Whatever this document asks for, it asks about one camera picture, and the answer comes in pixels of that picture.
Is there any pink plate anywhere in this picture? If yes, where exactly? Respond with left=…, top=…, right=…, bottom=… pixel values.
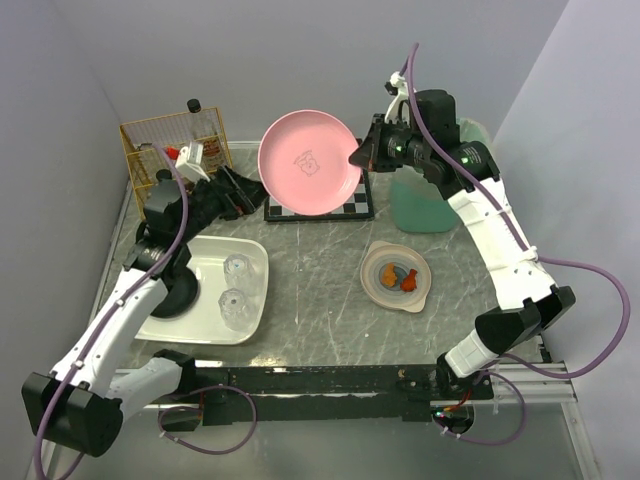
left=257, top=110, right=362, bottom=216

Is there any clear plastic cup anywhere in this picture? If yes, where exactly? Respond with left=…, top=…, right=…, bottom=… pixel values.
left=223, top=254, right=260, bottom=295
left=218, top=288, right=259, bottom=333

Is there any black round plate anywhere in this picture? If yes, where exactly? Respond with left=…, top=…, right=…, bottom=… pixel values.
left=151, top=267, right=199, bottom=319

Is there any clear bottle red label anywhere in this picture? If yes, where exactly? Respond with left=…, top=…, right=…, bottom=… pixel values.
left=187, top=98, right=224, bottom=171

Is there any black cap pepper shaker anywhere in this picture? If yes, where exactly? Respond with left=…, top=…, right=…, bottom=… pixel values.
left=156, top=169, right=172, bottom=183

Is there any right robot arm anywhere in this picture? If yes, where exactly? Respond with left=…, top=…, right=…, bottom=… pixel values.
left=349, top=86, right=576, bottom=389

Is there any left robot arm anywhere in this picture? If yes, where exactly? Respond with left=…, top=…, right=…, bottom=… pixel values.
left=21, top=167, right=267, bottom=457

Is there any black white chessboard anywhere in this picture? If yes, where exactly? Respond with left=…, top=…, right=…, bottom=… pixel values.
left=263, top=171, right=375, bottom=223

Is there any green trash bin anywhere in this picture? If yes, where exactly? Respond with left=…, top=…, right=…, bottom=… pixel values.
left=389, top=117, right=491, bottom=234

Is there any clear bin liner bag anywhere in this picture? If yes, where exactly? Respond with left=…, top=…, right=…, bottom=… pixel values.
left=457, top=117, right=492, bottom=147

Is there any white plastic tub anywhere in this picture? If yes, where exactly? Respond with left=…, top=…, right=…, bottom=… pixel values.
left=136, top=236, right=269, bottom=346

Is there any beige blue ceramic plate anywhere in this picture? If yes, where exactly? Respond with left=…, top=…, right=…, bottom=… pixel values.
left=360, top=241, right=432, bottom=313

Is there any orange nugget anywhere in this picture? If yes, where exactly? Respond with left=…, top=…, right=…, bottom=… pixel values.
left=380, top=263, right=398, bottom=288

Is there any red chicken piece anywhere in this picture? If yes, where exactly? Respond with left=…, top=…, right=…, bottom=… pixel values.
left=400, top=269, right=417, bottom=292

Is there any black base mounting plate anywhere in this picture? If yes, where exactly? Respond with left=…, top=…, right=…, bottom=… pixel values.
left=137, top=364, right=496, bottom=426

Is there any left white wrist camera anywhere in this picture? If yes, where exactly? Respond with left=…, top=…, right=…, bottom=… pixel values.
left=165, top=141, right=210, bottom=184

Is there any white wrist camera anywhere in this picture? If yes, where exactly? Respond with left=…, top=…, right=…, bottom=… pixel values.
left=165, top=141, right=210, bottom=184
left=384, top=72, right=410, bottom=126

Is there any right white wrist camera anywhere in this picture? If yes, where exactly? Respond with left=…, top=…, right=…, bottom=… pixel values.
left=384, top=72, right=410, bottom=126

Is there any yellow wire rack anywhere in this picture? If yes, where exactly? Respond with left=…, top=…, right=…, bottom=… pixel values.
left=120, top=107, right=232, bottom=211

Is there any aluminium rail frame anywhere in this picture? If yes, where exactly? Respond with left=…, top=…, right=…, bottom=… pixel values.
left=29, top=359, right=577, bottom=479

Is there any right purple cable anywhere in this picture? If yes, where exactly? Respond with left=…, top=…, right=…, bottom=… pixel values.
left=402, top=42, right=632, bottom=447

